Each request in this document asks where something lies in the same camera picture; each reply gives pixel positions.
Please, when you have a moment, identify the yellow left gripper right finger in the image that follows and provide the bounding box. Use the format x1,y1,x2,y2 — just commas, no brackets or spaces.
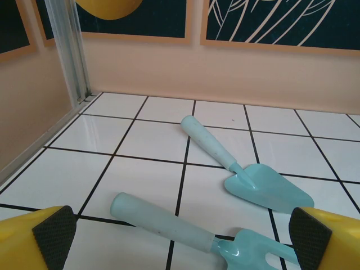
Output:
289,207,360,270

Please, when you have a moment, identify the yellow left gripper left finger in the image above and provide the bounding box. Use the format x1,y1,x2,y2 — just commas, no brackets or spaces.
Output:
0,205,77,270

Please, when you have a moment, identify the teal garden trowel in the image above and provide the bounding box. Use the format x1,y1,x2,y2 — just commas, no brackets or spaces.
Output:
179,114,315,212

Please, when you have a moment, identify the teal garden hand fork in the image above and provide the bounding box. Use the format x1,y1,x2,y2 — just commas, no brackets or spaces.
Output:
110,192,300,270

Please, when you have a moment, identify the aluminium frame post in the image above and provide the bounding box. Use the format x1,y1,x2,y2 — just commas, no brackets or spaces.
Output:
44,0,93,106

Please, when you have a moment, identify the aluminium table edge rail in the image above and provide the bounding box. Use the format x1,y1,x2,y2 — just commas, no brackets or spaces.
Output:
0,92,102,188

